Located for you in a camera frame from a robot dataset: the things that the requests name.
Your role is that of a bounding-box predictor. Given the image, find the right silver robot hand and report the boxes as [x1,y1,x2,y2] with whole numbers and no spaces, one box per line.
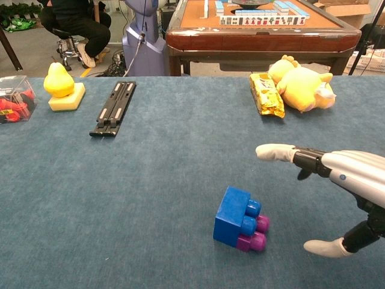
[254,143,385,259]

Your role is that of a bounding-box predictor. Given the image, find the purple building block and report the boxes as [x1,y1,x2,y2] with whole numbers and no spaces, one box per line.
[236,214,271,253]

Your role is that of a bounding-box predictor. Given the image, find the blue building block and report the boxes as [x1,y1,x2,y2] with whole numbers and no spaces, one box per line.
[212,185,262,249]

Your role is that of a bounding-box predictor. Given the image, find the yellow sponge block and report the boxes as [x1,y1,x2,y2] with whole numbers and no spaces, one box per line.
[48,82,87,113]

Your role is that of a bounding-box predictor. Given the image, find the yellow plush toy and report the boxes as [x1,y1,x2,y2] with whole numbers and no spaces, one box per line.
[267,54,337,114]

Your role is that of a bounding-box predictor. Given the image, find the white plastic basket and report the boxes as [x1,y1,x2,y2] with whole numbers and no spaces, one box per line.
[345,48,385,73]

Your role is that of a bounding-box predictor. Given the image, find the yellow snack packet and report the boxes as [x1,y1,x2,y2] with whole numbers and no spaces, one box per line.
[248,72,286,119]

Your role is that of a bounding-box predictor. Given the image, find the black tripod stand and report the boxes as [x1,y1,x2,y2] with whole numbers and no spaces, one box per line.
[348,0,385,76]

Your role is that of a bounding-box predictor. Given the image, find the cardboard box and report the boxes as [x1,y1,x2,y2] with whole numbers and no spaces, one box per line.
[312,0,372,30]

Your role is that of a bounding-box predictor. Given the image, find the brown mahjong table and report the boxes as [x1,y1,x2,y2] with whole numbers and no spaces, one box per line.
[165,0,362,76]

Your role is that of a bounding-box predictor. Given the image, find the blue backed mahjong tile stack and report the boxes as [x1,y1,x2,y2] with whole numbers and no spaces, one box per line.
[273,0,310,17]

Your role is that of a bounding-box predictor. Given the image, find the standing mahjong tile row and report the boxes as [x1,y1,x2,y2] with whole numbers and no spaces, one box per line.
[219,15,307,26]

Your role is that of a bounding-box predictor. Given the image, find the black dish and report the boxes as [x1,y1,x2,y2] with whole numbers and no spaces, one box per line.
[231,0,273,8]

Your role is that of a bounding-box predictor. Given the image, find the black folding stand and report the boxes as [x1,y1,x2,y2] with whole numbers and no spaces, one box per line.
[88,81,137,138]

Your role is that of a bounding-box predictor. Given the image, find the yellow pear toy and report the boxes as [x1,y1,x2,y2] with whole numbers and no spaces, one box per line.
[43,57,75,99]

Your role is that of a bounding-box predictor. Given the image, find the chrome stool with black seat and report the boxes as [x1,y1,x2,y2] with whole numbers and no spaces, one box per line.
[52,28,91,72]

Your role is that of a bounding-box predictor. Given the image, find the seated person in black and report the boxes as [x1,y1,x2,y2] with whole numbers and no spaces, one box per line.
[37,0,112,69]

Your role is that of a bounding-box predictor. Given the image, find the clear box with red parts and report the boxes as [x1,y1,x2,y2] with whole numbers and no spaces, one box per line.
[0,75,39,125]

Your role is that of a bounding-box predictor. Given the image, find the dark slanted table leg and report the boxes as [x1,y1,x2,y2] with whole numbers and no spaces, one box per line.
[0,26,23,72]

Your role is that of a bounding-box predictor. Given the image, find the green plastic plants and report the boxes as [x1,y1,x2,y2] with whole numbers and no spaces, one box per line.
[0,2,42,33]

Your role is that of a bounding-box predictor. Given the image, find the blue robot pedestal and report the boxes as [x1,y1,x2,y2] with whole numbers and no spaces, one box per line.
[122,0,167,77]

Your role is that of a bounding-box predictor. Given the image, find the black floor cable tangle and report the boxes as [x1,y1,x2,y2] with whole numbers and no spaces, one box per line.
[102,51,127,78]

